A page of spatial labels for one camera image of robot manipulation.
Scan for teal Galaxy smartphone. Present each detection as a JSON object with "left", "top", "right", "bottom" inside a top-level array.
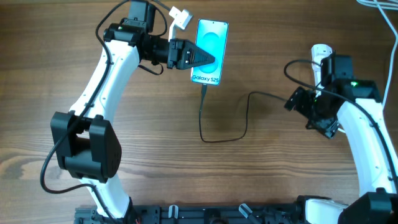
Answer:
[{"left": 191, "top": 19, "right": 229, "bottom": 85}]

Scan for black USB charging cable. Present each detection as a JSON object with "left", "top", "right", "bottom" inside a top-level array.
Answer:
[{"left": 198, "top": 83, "right": 290, "bottom": 144}]

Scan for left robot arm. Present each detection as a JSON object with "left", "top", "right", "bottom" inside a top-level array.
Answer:
[{"left": 49, "top": 1, "right": 215, "bottom": 223}]

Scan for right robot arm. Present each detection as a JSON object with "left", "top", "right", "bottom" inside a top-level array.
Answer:
[{"left": 285, "top": 54, "right": 397, "bottom": 223}]

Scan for white power strip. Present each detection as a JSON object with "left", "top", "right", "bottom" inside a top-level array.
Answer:
[{"left": 311, "top": 44, "right": 332, "bottom": 88}]

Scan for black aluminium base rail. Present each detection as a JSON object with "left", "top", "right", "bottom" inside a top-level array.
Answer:
[{"left": 74, "top": 203, "right": 308, "bottom": 224}]

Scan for white power strip cord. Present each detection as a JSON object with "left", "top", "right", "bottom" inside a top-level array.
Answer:
[{"left": 337, "top": 0, "right": 398, "bottom": 134}]

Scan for white cables in corner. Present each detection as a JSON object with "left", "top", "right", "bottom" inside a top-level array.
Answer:
[{"left": 356, "top": 0, "right": 398, "bottom": 11}]

